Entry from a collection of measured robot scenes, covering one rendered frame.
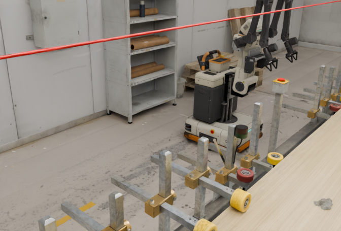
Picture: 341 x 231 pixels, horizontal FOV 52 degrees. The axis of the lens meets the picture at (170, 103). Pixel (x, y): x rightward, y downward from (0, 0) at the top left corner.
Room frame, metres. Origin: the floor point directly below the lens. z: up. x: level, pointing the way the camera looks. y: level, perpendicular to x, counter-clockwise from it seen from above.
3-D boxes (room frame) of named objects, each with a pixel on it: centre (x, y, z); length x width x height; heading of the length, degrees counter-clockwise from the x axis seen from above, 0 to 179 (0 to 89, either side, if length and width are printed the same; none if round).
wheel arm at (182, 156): (1.58, -0.22, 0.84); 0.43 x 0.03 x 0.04; 50
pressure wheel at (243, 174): (1.45, -0.37, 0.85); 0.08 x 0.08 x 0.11
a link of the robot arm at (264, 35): (3.09, -0.82, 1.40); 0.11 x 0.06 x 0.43; 140
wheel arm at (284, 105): (2.51, -1.06, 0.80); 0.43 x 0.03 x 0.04; 50
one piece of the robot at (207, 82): (3.62, -0.53, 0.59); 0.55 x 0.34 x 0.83; 139
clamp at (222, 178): (1.54, -0.30, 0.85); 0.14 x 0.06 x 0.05; 140
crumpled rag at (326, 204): (1.22, -0.66, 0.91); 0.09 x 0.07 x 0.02; 116
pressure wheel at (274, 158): (1.62, -0.56, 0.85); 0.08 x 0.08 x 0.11
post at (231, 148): (1.56, -0.31, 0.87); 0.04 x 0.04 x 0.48; 50
